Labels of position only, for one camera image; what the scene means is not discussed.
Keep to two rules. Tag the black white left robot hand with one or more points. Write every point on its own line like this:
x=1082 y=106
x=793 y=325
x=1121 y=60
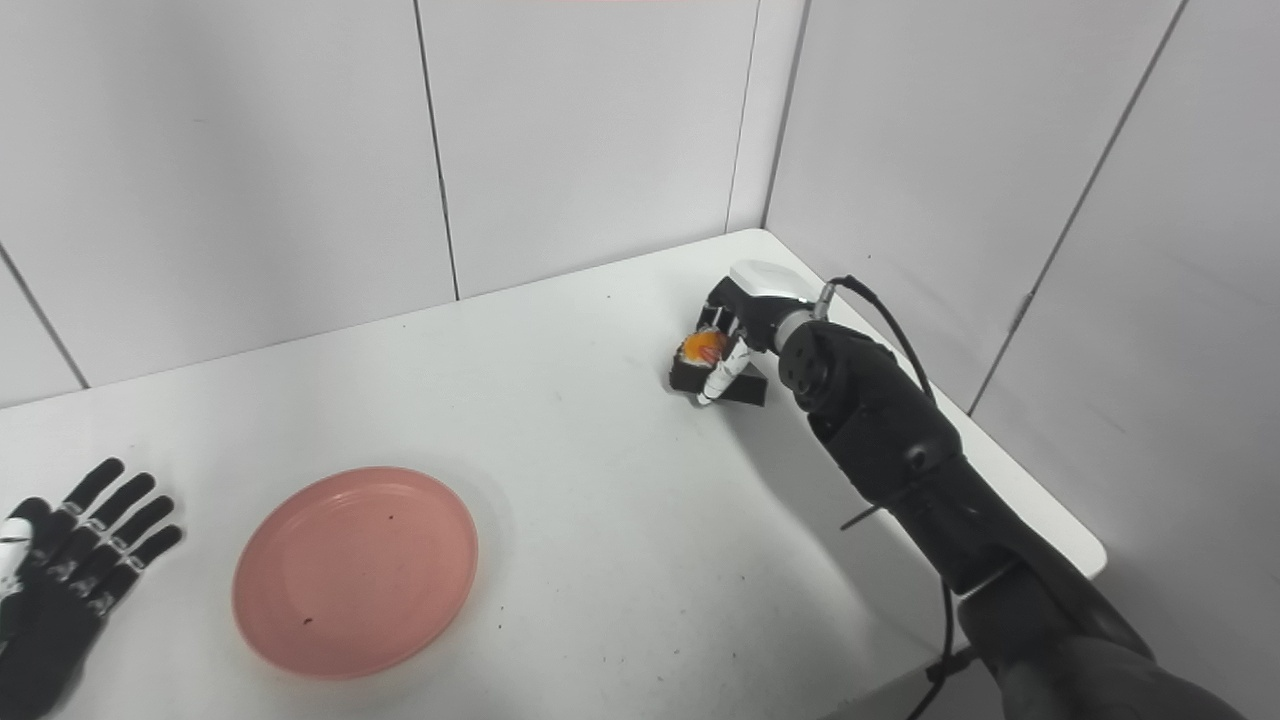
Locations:
x=60 y=600

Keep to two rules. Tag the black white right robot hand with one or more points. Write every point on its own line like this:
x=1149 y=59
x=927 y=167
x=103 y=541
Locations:
x=760 y=300

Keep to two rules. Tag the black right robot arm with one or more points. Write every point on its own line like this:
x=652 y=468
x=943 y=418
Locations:
x=900 y=440

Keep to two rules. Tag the pink round plate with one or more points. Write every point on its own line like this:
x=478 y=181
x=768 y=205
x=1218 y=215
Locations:
x=355 y=570

